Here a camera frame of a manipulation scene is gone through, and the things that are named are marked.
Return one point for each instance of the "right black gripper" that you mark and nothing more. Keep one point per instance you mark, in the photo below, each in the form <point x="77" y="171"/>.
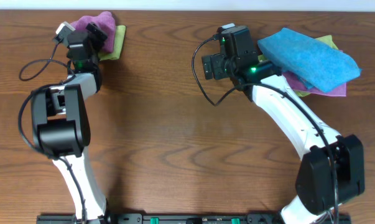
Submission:
<point x="211" y="66"/>

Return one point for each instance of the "green cloth with label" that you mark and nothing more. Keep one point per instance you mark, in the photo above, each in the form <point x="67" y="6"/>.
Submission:
<point x="325" y="39"/>

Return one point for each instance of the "purple microfiber cloth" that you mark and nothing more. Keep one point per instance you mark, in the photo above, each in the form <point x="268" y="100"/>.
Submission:
<point x="106" y="22"/>

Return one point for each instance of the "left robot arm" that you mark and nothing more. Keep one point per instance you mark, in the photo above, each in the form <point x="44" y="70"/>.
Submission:
<point x="60" y="126"/>

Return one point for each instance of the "blue microfiber cloth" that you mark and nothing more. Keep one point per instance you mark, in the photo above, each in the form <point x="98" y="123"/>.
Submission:
<point x="310" y="59"/>

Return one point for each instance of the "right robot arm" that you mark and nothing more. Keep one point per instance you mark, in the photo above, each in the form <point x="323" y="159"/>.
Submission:
<point x="331" y="165"/>

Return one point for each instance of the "folded light green cloth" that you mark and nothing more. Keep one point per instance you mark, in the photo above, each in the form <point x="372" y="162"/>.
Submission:
<point x="117" y="43"/>

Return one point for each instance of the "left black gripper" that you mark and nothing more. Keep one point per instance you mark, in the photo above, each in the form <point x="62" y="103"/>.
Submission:
<point x="96" y="31"/>

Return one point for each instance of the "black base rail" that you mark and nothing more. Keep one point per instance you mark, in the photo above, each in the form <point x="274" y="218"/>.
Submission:
<point x="137" y="218"/>

